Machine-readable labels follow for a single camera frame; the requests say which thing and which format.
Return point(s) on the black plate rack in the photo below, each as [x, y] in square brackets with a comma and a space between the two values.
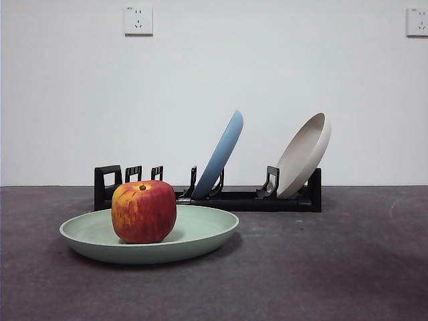
[250, 202]

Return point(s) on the green plate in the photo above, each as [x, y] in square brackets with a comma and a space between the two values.
[200, 234]

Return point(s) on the red yellow apple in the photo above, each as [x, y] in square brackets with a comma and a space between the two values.
[143, 214]

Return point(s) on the beige plate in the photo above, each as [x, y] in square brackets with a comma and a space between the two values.
[304, 154]

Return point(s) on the blue plate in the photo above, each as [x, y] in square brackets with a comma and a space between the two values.
[220, 157]

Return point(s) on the white wall socket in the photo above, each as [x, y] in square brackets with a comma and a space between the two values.
[418, 21]
[138, 20]

